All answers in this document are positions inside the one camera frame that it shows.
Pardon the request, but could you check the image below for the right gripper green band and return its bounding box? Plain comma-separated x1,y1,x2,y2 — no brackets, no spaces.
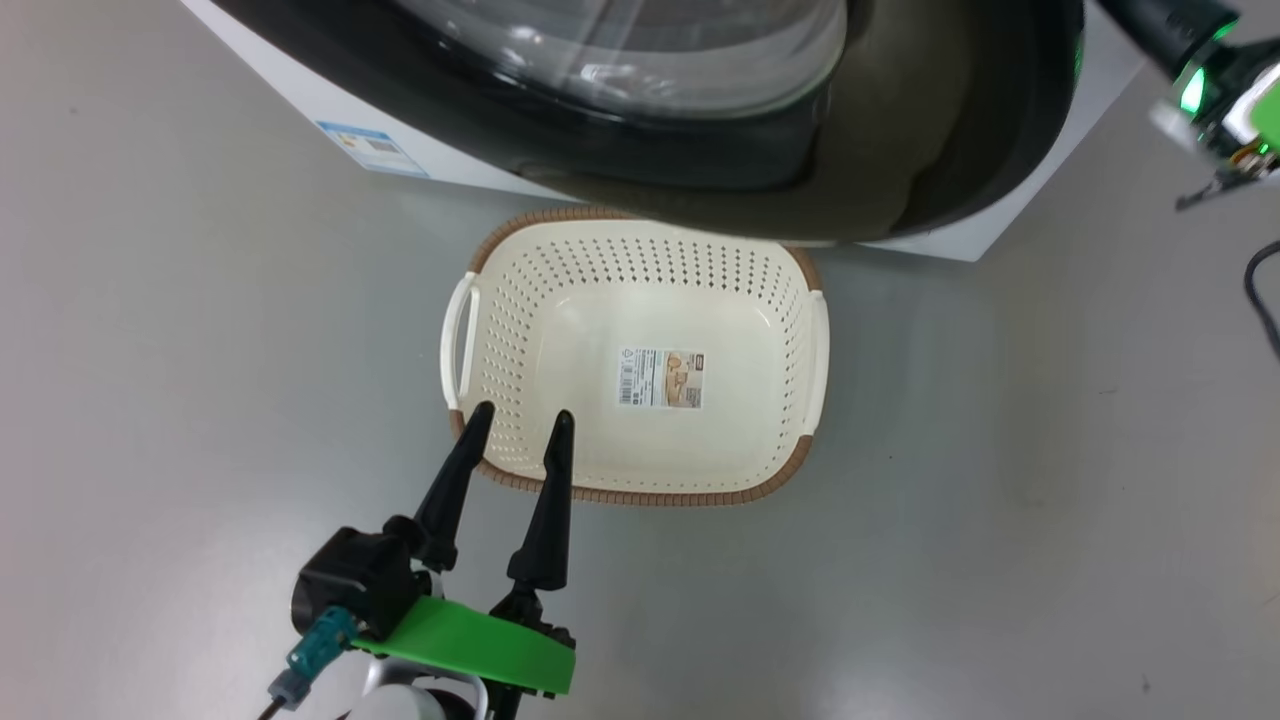
1094,0,1280,191

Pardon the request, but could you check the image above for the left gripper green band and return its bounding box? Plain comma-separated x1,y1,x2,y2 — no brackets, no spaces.
350,401,579,720

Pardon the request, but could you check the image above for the black washing machine door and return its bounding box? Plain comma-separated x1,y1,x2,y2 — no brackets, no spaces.
210,0,1087,245

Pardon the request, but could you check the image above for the cream perforated laundry basket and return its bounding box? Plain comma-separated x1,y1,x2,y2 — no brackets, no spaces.
440,207,830,508

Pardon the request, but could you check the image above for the paper label in basket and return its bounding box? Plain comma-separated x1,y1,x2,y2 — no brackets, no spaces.
616,346,706,412

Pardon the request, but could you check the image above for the white front-load washing machine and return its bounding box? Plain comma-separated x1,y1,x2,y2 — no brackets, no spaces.
180,0,1147,264

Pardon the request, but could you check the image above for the blue energy label sticker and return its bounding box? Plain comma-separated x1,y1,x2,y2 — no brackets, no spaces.
315,120,432,180

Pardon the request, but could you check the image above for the teal camera cable connector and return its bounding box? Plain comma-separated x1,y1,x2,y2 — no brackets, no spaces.
262,607,358,720

